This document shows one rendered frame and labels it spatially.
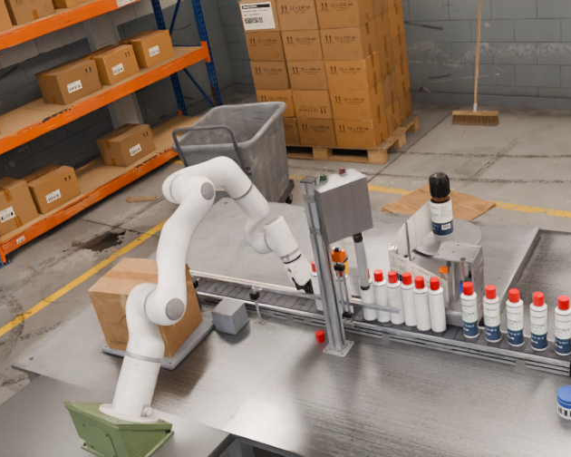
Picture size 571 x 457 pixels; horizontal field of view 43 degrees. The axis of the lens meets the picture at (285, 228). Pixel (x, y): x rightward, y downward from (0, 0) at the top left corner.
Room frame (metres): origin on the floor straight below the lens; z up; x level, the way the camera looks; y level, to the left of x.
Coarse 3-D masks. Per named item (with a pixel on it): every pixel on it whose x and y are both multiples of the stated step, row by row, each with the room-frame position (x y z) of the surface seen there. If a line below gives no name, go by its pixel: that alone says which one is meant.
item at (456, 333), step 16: (208, 288) 2.64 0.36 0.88; (224, 288) 2.62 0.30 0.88; (240, 288) 2.59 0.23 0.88; (272, 304) 2.43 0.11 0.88; (288, 304) 2.41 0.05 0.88; (304, 304) 2.39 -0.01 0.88; (448, 336) 2.01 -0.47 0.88; (464, 336) 1.99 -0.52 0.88; (480, 336) 1.98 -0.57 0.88; (528, 352) 1.85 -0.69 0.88; (544, 352) 1.84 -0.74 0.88
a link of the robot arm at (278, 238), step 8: (280, 216) 2.44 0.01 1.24; (272, 224) 2.39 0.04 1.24; (280, 224) 2.39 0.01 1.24; (272, 232) 2.38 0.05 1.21; (280, 232) 2.38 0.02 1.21; (288, 232) 2.39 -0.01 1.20; (272, 240) 2.38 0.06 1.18; (280, 240) 2.37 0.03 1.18; (288, 240) 2.38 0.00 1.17; (272, 248) 2.39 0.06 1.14; (280, 248) 2.37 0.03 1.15; (288, 248) 2.36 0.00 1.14; (280, 256) 2.37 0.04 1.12
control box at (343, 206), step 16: (336, 176) 2.18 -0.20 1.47; (352, 176) 2.15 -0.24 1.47; (320, 192) 2.08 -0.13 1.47; (336, 192) 2.10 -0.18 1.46; (352, 192) 2.11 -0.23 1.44; (368, 192) 2.13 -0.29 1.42; (320, 208) 2.10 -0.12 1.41; (336, 208) 2.09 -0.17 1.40; (352, 208) 2.11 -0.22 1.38; (368, 208) 2.13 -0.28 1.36; (320, 224) 2.12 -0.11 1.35; (336, 224) 2.09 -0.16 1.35; (352, 224) 2.11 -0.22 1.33; (368, 224) 2.13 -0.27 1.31; (336, 240) 2.09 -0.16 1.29
